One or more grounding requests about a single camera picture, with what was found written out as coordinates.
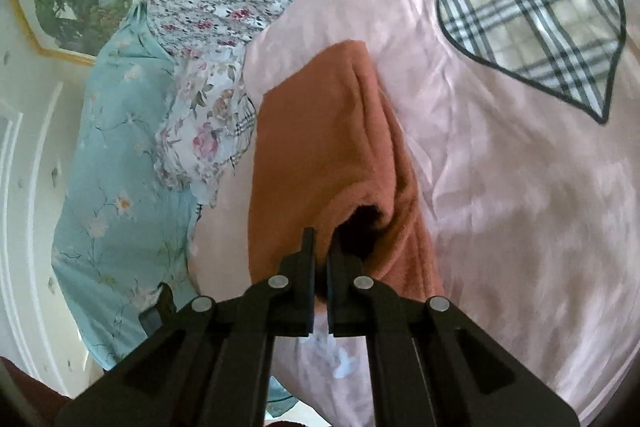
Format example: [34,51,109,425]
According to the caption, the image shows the orange knit sweater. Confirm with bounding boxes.
[247,39,446,308]

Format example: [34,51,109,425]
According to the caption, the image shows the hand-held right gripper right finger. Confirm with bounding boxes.
[327,232,581,427]

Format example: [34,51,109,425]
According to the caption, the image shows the large-flower white pillow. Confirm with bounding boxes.
[155,52,258,208]

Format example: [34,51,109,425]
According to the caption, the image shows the pink bed sheet plaid hearts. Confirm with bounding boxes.
[187,0,640,427]

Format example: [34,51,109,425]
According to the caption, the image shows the teal floral bedding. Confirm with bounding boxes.
[50,4,301,418]

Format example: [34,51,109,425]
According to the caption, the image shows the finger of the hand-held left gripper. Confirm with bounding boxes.
[141,283,177,337]

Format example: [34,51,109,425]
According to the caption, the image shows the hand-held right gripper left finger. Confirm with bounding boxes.
[52,228,317,427]

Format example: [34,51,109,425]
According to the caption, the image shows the dark red fuzzy clothing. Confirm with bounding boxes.
[0,356,71,427]

